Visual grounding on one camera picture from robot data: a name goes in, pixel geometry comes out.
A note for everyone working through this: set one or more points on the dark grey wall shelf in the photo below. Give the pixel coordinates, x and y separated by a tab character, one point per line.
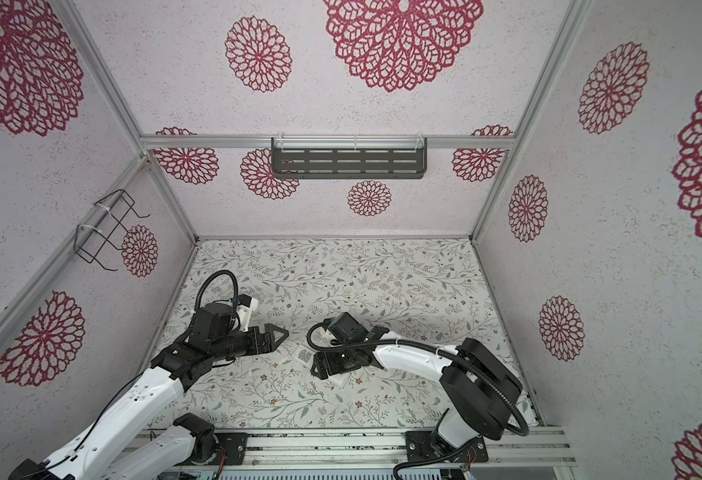
354	159

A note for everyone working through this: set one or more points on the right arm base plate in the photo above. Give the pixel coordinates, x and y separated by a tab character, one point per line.
426	448

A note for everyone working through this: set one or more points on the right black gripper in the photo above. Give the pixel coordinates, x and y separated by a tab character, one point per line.
331	368

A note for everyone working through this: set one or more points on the aluminium front rail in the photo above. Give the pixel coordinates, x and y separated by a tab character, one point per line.
325	449

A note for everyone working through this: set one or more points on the black wire wall rack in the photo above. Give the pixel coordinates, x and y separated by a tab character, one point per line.
94	236

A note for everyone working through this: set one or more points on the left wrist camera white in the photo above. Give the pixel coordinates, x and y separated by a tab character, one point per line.
246	306

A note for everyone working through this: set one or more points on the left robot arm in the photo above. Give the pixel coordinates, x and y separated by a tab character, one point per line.
216	332

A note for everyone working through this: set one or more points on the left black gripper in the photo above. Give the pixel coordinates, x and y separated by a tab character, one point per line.
268	337

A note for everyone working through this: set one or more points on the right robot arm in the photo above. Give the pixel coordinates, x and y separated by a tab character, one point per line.
482	391

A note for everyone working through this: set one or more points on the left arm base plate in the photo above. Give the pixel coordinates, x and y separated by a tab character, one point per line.
230	449

